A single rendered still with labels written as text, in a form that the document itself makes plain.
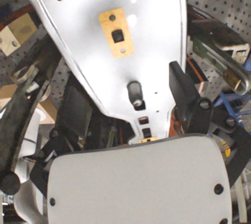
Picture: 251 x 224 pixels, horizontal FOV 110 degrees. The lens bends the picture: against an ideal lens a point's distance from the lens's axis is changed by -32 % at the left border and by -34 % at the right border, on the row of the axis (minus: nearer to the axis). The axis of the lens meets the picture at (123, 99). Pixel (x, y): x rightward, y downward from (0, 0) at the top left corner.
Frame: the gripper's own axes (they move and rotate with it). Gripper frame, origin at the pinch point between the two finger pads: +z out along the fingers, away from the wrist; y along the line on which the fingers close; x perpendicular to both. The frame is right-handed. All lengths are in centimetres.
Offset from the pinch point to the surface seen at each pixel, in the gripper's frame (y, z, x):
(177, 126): 12.1, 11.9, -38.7
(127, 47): 0.9, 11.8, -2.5
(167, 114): 7.7, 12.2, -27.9
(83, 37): -5.3, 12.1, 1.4
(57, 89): -44, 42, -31
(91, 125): -17.3, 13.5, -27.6
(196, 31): 16.1, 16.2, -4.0
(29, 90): -14.3, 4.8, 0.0
